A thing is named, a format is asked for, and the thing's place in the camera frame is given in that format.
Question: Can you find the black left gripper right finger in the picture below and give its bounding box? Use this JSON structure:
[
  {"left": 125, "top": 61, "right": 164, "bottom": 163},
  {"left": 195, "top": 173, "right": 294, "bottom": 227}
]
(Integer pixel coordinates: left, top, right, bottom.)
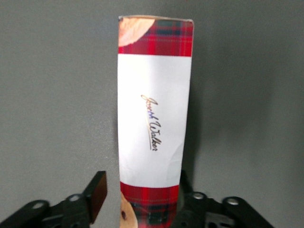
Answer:
[{"left": 177, "top": 169, "right": 276, "bottom": 228}]

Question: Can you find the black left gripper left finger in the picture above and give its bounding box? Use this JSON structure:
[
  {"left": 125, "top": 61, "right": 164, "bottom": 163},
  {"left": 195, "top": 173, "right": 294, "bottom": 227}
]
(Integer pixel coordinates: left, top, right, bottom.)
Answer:
[{"left": 0, "top": 170, "right": 109, "bottom": 228}]

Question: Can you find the red tartan cookie box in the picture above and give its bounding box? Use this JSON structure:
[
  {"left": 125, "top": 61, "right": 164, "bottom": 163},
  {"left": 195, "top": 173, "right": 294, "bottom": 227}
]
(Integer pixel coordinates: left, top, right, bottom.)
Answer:
[{"left": 117, "top": 15, "right": 196, "bottom": 228}]

